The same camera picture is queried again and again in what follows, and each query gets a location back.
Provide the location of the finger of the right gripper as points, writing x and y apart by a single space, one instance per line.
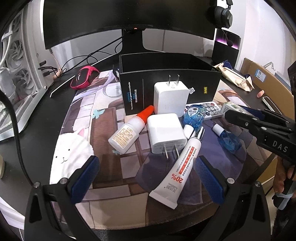
266 115
248 121

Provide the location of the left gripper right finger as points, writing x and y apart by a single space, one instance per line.
242 213

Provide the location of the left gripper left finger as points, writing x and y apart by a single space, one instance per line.
41 222

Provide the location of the blue bottle white cap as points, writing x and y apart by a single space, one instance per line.
227 139

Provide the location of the white remote coloured buttons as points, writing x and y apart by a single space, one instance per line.
212 110

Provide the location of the blue bottle with label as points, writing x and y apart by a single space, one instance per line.
192 119

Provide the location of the white ointment tube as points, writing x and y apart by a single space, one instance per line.
169 190

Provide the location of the white charger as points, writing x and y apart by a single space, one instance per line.
165 133
170 97

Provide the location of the glue bottle orange cap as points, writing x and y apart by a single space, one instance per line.
125 136

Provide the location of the small white green box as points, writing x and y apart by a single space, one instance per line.
232 106

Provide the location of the person's right hand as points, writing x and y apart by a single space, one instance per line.
281 174

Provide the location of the smartphone white edge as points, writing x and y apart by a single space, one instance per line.
271 106

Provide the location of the small pink cylinder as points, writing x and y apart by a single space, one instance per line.
260 94

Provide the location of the brown cardboard box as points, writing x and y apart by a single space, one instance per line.
273 88

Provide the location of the beige snack bag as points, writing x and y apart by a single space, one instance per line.
240 81

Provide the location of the black speaker box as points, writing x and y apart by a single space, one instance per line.
226 47

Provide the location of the black headphones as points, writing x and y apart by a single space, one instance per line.
222 17

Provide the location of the anime print desk mat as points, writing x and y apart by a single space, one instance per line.
118 197

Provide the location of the black cardboard box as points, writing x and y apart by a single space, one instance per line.
140 71

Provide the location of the pink black computer mouse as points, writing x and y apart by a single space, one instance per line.
84 78

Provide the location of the black curved monitor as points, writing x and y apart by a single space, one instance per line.
67 20

